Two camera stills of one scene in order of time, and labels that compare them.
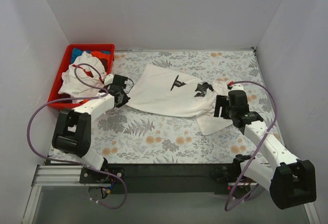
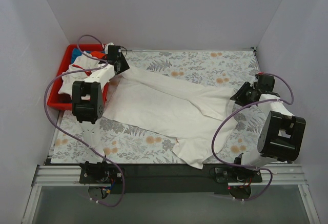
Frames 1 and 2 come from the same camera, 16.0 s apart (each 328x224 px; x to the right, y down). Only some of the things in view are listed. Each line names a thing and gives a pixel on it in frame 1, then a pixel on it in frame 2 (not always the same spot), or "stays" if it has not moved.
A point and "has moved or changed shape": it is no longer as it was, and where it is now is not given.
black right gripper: [221, 106] to [241, 96]
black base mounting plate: [124, 180] stays
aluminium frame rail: [55, 175] stays
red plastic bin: [54, 93] stays
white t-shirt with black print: [170, 92] has moved or changed shape
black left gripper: [122, 98] to [121, 63]
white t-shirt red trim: [84, 79] stays
